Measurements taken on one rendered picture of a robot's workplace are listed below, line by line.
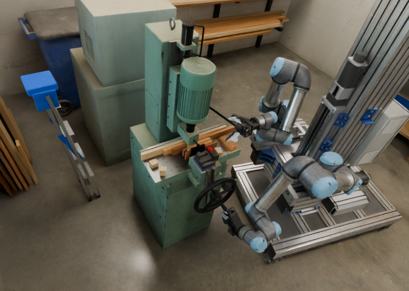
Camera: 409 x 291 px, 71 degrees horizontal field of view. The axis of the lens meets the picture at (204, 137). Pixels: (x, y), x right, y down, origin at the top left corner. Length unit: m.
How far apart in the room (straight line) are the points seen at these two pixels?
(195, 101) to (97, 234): 1.45
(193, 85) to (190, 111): 0.16
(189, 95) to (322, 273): 1.82
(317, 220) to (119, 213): 1.63
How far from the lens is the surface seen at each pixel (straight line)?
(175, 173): 1.65
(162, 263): 2.37
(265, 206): 1.60
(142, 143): 1.94
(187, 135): 1.68
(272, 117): 1.76
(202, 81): 1.40
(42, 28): 3.01
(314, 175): 1.42
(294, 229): 2.49
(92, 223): 2.56
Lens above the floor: 2.19
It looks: 44 degrees down
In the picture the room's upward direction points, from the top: 11 degrees clockwise
